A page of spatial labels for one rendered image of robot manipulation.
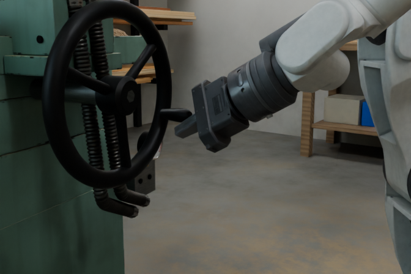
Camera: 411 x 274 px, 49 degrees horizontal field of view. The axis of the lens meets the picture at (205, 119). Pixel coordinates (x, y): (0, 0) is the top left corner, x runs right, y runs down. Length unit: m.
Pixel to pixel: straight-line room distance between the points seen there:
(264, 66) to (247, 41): 3.72
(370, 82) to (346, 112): 2.52
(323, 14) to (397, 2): 0.09
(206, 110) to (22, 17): 0.32
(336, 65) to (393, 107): 0.29
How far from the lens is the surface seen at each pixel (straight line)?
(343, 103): 3.53
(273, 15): 4.24
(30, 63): 0.74
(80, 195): 0.94
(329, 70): 0.65
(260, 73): 0.65
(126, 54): 1.02
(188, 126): 0.74
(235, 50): 4.43
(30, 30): 0.77
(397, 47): 0.88
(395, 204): 1.09
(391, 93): 0.90
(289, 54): 0.62
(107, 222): 1.03
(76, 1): 0.75
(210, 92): 0.72
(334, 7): 0.61
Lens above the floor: 0.90
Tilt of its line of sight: 11 degrees down
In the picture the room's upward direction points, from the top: straight up
